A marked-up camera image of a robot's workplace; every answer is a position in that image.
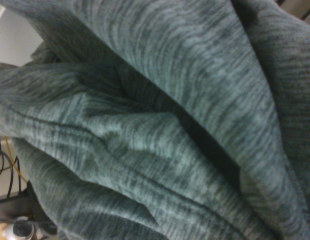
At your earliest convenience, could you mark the grey heathered shirt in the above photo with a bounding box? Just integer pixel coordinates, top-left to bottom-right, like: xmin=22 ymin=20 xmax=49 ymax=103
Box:
xmin=0 ymin=0 xmax=310 ymax=240

